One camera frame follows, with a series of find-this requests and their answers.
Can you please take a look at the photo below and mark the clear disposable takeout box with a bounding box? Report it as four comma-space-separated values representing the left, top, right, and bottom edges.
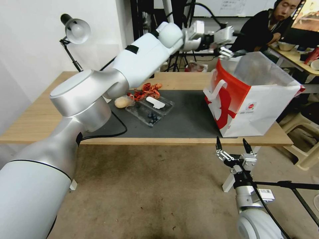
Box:
125, 95, 175, 128

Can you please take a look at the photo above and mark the black table mat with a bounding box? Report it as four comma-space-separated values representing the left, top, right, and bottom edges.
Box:
81, 89, 226, 138

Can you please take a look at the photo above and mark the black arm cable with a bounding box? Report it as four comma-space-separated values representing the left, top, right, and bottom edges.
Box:
76, 110, 128, 146

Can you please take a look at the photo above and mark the black tripod stand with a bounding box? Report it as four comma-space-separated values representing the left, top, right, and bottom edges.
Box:
252, 180, 319, 239

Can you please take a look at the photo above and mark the wooden background desk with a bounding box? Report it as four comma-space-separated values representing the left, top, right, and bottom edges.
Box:
268, 44, 319, 86

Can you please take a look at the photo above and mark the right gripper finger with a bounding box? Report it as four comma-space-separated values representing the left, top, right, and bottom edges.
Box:
243, 138, 258, 158
215, 136, 232, 162

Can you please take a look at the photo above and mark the red mesh net bag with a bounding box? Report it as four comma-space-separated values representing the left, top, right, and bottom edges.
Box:
126, 83, 163, 102

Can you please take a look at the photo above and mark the white flat plastic piece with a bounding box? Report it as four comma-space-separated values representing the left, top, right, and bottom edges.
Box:
146, 97, 166, 110

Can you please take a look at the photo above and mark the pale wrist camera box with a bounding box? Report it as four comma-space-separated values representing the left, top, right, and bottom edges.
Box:
214, 26, 235, 45
240, 153, 258, 171

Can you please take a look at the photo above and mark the black camera tripod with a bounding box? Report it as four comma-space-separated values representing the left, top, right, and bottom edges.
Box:
166, 51, 198, 73

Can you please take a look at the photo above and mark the person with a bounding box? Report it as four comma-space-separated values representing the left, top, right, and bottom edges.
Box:
228, 0, 301, 53

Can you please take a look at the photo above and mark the white desk lamp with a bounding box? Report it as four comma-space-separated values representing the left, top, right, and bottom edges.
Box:
59, 13, 91, 73

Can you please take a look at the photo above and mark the red drink can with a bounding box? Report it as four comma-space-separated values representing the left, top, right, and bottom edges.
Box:
305, 45, 319, 66

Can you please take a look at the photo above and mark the whiteboard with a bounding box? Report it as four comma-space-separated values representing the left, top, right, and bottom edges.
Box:
194, 0, 276, 18

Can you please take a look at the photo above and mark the potato in plastic wrap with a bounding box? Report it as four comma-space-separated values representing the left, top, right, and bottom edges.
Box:
114, 96, 133, 109

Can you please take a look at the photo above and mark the red white delivery bag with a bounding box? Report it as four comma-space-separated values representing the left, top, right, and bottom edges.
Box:
203, 51, 306, 138

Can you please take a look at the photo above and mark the computer monitor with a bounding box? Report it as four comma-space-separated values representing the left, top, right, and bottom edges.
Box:
290, 0, 319, 31

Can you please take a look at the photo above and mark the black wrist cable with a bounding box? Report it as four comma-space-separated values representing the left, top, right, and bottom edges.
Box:
250, 183, 291, 239

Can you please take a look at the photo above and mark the red plastic snack bag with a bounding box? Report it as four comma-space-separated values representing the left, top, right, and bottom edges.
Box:
186, 61, 209, 73

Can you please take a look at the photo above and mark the beige plastic stool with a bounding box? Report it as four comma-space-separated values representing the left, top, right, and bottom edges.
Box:
281, 111, 319, 171

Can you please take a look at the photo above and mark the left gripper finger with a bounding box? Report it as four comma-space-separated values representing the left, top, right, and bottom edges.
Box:
219, 46, 248, 60

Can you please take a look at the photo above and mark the metal bowl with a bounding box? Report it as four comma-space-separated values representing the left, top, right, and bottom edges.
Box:
277, 41, 296, 52

